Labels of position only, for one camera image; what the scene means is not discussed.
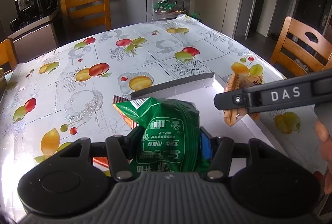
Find green snack bag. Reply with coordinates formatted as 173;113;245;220
113;97;210;176

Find orange peanut snack bag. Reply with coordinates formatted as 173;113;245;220
223;73;264;127

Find person right hand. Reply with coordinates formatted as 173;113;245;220
315;119;332;195

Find long orange stick packet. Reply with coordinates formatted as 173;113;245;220
93;157;109;168

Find wooden chair at right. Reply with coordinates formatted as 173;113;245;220
270;16;331;76

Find wooden chair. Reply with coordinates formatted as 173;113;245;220
0;38;18;72
270;16;331;76
60;0;111;40

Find white shallow cardboard box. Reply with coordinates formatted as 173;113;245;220
130;71;328;175

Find fruit pattern tablecloth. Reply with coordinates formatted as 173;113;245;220
1;15;327;220

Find wooden chair at back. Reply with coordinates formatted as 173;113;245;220
60;0;111;40

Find green candies on cart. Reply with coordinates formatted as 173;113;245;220
153;0;183;14

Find white cabinet under machine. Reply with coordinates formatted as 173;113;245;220
9;14;59;63

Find metal rolling cart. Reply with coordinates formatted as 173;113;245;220
145;0;185;22

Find wooden chair at left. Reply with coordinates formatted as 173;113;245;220
0;38;18;72

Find black coffee machine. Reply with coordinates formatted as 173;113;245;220
10;0;59;32

